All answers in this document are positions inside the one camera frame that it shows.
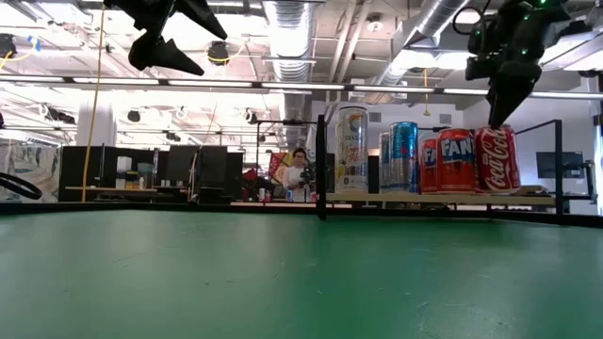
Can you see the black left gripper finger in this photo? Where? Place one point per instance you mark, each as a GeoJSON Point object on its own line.
{"type": "Point", "coordinates": [160, 56]}
{"type": "Point", "coordinates": [200, 16]}

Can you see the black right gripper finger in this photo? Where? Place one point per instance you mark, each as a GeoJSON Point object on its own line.
{"type": "Point", "coordinates": [520, 82]}
{"type": "Point", "coordinates": [497, 106]}

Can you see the red Coca-Cola can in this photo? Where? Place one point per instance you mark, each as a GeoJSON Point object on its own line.
{"type": "Point", "coordinates": [497, 160]}

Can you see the red Fanta can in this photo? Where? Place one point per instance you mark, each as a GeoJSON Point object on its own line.
{"type": "Point", "coordinates": [428, 165]}
{"type": "Point", "coordinates": [456, 162]}

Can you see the blue silver energy drink can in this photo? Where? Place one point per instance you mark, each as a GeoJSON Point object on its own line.
{"type": "Point", "coordinates": [385, 162]}
{"type": "Point", "coordinates": [404, 155]}

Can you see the white Celsius can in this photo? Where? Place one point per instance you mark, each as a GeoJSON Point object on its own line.
{"type": "Point", "coordinates": [351, 155]}

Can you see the wooden shelf board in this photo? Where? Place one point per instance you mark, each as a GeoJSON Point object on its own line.
{"type": "Point", "coordinates": [424, 198]}

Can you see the linear ceiling light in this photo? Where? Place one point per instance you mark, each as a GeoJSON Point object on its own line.
{"type": "Point", "coordinates": [301, 86]}

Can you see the black storage cabinet row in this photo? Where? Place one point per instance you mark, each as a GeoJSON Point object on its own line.
{"type": "Point", "coordinates": [212, 172]}

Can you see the wooden desk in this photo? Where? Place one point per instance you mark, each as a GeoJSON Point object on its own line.
{"type": "Point", "coordinates": [113, 189]}

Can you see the red banner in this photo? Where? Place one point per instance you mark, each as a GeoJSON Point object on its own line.
{"type": "Point", "coordinates": [277, 165]}

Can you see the person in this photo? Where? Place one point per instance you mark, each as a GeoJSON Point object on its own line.
{"type": "Point", "coordinates": [294, 176]}

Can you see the green table mat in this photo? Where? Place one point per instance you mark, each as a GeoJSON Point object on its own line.
{"type": "Point", "coordinates": [282, 282]}

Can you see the silver ventilation duct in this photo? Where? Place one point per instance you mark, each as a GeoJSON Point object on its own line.
{"type": "Point", "coordinates": [438, 19]}
{"type": "Point", "coordinates": [289, 37]}

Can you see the black wall monitor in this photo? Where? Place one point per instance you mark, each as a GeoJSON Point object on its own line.
{"type": "Point", "coordinates": [558, 165]}

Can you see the black aluminium table frame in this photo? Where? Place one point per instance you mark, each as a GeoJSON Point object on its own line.
{"type": "Point", "coordinates": [141, 207]}

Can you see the black metal shelf frame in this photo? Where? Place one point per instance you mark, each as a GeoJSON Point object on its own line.
{"type": "Point", "coordinates": [321, 165]}

